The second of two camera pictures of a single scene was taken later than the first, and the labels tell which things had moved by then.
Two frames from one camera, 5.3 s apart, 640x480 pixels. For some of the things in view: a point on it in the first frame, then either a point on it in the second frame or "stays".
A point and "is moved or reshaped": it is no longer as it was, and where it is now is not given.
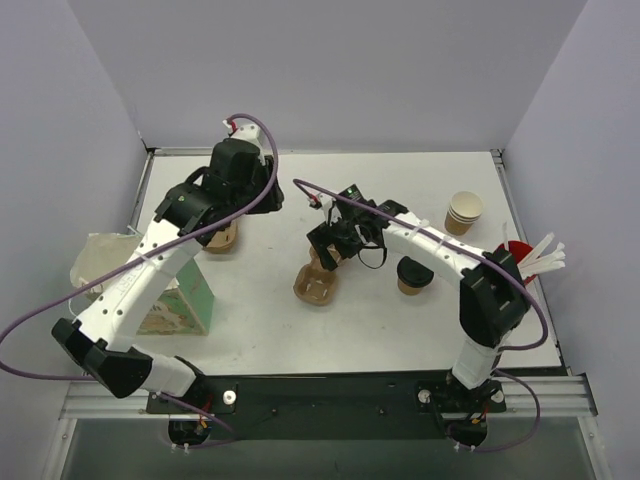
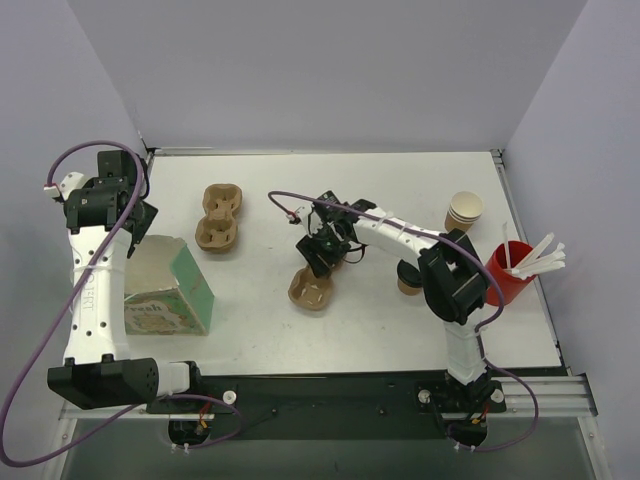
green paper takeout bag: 184,309 stays
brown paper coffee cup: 408,290 stays
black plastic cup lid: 413,273 stays
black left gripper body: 265,189 -> 141,220
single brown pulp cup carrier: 313,283 is moved or reshaped
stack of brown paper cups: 464,210 stays
